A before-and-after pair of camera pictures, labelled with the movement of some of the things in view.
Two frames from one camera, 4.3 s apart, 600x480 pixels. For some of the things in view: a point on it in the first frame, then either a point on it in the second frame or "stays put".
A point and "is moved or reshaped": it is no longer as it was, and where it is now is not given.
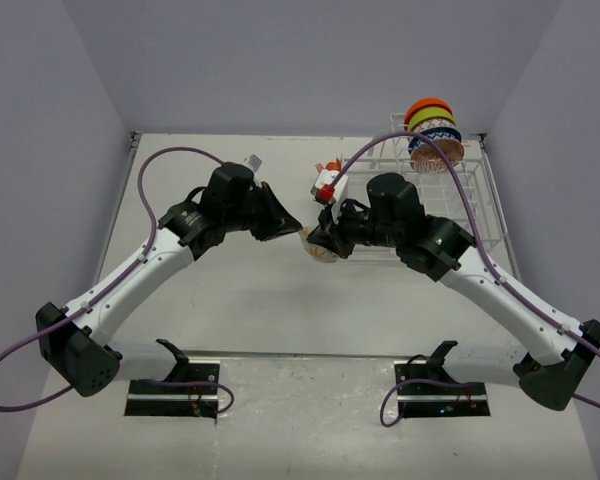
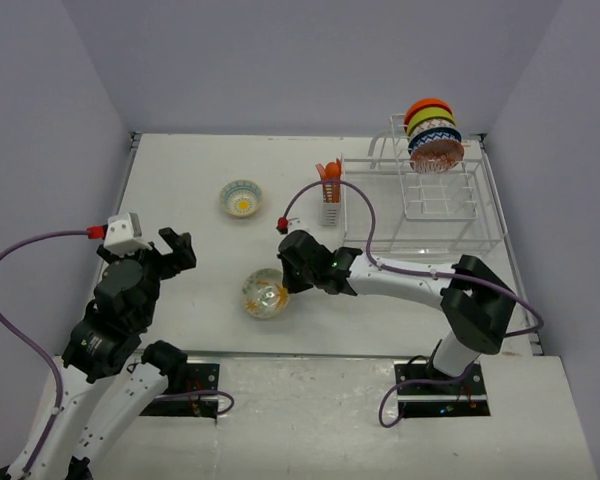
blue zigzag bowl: x=435 y=134 stays put
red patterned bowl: x=425 y=159 stays put
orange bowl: x=425 y=103 stays put
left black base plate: x=168 y=400 stays put
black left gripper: x=279 y=221 → x=183 y=256
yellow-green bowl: x=429 y=113 stays put
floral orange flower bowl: x=315 y=250 is moved or reshaped
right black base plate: x=420 y=400 stays put
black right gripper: x=331 y=232 → x=291 y=282
